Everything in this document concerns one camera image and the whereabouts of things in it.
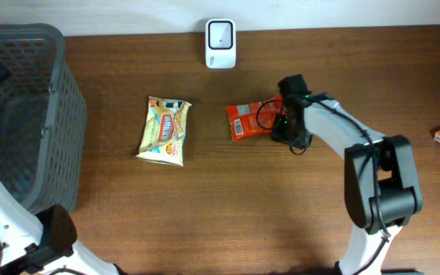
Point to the yellow snack bag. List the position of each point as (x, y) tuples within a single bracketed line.
[(164, 131)]

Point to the grey plastic basket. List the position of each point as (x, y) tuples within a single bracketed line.
[(42, 119)]

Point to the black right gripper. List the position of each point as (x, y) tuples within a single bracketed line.
[(278, 134)]

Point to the white barcode scanner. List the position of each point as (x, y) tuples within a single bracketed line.
[(220, 44)]

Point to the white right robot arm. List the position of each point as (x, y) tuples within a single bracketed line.
[(381, 183)]

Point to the red Hacks candy bag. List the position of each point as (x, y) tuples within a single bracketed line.
[(254, 118)]

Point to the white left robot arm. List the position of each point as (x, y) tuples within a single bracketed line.
[(45, 242)]

